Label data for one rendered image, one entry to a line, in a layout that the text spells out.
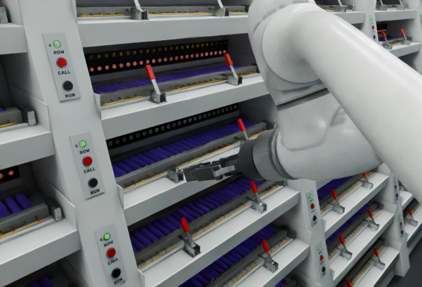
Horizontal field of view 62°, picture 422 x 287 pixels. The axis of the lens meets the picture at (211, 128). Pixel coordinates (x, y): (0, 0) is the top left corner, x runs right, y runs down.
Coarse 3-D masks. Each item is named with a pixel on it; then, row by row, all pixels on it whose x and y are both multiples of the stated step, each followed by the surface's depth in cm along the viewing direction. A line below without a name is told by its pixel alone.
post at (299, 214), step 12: (228, 36) 120; (240, 36) 116; (228, 48) 121; (240, 48) 118; (264, 96) 115; (240, 108) 124; (252, 108) 120; (264, 108) 116; (312, 180) 119; (300, 192) 114; (300, 204) 115; (288, 216) 120; (300, 216) 116; (312, 228) 118; (312, 240) 117; (324, 240) 122; (312, 252) 117; (324, 252) 122; (300, 264) 121; (312, 264) 118; (312, 276) 119; (324, 276) 121
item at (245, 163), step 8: (248, 144) 61; (240, 152) 62; (248, 152) 60; (232, 160) 65; (240, 160) 61; (248, 160) 60; (240, 168) 62; (248, 168) 60; (256, 168) 59; (248, 176) 62; (256, 176) 61
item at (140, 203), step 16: (256, 112) 119; (192, 128) 107; (272, 128) 113; (128, 144) 91; (144, 144) 95; (192, 160) 93; (208, 160) 93; (224, 176) 93; (128, 192) 77; (144, 192) 78; (160, 192) 78; (176, 192) 81; (192, 192) 85; (128, 208) 72; (144, 208) 76; (160, 208) 79; (128, 224) 73
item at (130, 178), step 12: (240, 132) 106; (252, 132) 110; (204, 144) 97; (216, 144) 98; (228, 144) 102; (180, 156) 89; (192, 156) 92; (204, 156) 93; (144, 168) 83; (156, 168) 84; (120, 180) 77; (132, 180) 80
